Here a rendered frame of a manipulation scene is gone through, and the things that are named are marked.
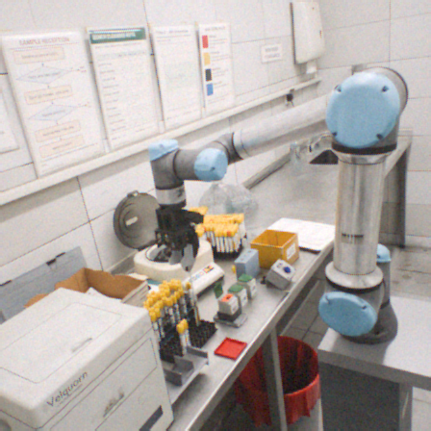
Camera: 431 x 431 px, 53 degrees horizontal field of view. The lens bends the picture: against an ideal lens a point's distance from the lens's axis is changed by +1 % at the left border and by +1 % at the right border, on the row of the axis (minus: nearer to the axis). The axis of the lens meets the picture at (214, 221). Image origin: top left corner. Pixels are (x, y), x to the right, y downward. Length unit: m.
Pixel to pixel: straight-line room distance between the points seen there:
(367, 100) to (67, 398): 0.70
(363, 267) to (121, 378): 0.52
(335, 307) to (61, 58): 1.11
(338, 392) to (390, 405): 0.13
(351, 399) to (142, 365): 0.58
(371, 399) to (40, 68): 1.31
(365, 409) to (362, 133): 0.74
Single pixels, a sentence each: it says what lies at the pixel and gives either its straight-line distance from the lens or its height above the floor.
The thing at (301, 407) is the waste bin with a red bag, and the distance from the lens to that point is 1.77.
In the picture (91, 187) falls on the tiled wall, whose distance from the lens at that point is 1.59.
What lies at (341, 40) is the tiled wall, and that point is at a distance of 3.45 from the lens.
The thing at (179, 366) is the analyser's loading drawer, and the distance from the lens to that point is 1.13.
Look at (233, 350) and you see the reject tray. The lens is 1.21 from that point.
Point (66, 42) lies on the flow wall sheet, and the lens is 1.54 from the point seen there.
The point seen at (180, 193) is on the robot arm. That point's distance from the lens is 1.07.
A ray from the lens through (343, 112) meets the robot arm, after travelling 0.79.
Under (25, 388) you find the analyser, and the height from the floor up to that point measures 1.17.
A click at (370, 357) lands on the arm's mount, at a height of 0.92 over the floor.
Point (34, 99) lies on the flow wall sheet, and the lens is 1.45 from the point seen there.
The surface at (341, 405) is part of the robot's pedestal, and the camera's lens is 1.28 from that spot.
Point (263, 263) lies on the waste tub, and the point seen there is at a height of 0.90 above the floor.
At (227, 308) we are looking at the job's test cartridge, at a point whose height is 0.93.
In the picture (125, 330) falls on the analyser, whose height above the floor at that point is 1.17.
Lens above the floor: 1.63
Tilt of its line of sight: 21 degrees down
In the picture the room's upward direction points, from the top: 9 degrees counter-clockwise
